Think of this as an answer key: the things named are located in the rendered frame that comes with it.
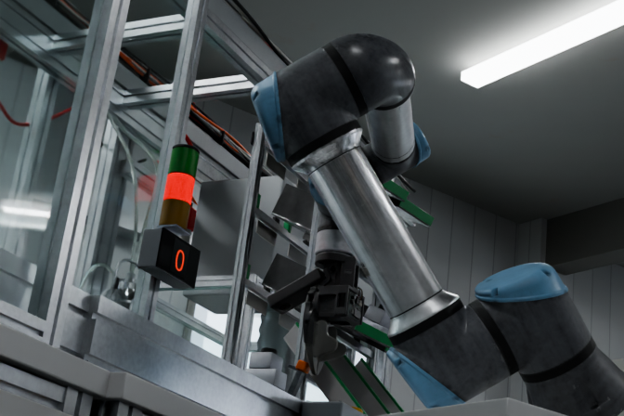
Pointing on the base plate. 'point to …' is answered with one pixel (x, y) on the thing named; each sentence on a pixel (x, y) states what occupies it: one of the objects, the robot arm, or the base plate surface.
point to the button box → (328, 409)
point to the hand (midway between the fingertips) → (312, 367)
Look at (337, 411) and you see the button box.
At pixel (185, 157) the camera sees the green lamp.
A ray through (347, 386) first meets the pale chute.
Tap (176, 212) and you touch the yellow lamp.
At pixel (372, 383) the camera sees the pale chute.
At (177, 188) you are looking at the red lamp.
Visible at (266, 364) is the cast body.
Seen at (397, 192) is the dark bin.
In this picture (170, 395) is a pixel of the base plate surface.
